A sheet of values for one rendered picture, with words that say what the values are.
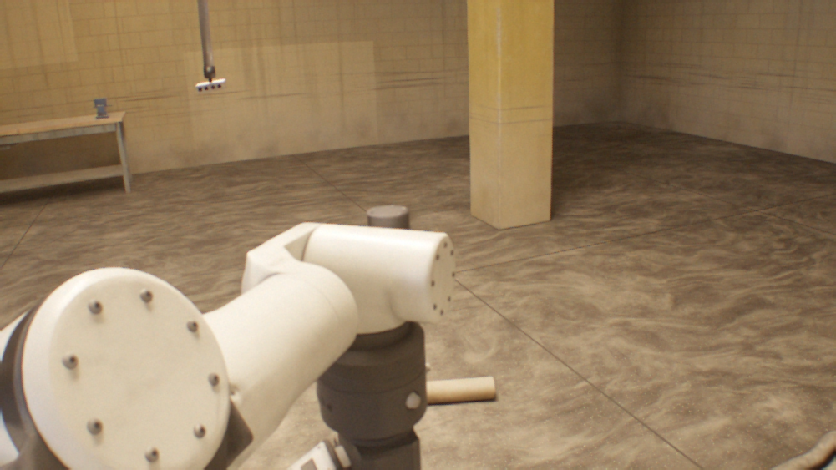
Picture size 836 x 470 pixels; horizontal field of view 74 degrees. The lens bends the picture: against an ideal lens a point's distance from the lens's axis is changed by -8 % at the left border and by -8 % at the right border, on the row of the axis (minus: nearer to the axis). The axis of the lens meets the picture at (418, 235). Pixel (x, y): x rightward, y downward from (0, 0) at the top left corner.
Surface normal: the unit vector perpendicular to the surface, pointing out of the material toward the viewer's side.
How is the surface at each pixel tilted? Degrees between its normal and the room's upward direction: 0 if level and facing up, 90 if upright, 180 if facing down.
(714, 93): 90
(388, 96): 90
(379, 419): 90
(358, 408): 90
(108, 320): 61
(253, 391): 70
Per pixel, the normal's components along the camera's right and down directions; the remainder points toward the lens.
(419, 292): -0.34, 0.24
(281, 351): 0.85, -0.44
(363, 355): -0.02, -0.45
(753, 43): -0.92, 0.15
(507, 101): 0.39, 0.28
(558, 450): -0.04, -0.95
